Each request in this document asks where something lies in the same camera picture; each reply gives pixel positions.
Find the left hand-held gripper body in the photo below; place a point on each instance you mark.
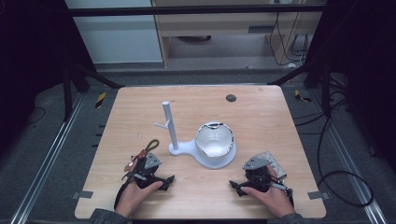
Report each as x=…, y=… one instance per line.
x=146, y=174

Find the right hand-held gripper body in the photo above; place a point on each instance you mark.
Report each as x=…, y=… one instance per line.
x=257, y=177

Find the clear plastic pouch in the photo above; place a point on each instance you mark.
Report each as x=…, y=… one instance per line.
x=275, y=163

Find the white bowl with silver rim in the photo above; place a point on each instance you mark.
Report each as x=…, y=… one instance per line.
x=214, y=140

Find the white tree-shaped stand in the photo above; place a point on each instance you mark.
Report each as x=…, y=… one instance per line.
x=172, y=127

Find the person's left hand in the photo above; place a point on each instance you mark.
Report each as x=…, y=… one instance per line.
x=134, y=197

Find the person's right hand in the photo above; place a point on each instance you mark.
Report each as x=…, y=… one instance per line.
x=275, y=199

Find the round grey table grommet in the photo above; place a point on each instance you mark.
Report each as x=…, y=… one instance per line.
x=231, y=98

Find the yellow and black tape strip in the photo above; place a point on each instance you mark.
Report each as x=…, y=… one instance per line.
x=301, y=96
x=100, y=100

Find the black metal stand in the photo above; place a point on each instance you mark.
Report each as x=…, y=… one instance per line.
x=325, y=90
x=67, y=93

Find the white cabinet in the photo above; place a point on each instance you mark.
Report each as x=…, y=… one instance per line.
x=118, y=37

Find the black horizontal bar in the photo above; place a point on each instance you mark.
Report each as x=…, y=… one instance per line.
x=186, y=10

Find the grey table edge bracket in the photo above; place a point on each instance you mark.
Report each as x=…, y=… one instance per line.
x=82, y=194
x=318, y=195

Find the aluminium floor rail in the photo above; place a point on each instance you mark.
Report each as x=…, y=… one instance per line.
x=351, y=165
x=49, y=155

